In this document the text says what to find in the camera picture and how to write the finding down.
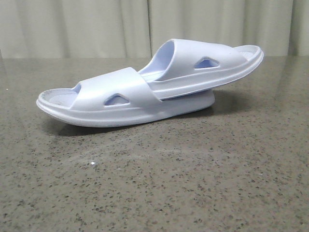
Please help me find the light blue slipper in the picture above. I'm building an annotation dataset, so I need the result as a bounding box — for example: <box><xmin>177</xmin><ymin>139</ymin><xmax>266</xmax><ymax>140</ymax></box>
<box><xmin>139</xmin><ymin>39</ymin><xmax>264</xmax><ymax>100</ymax></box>
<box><xmin>37</xmin><ymin>68</ymin><xmax>215</xmax><ymax>128</ymax></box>

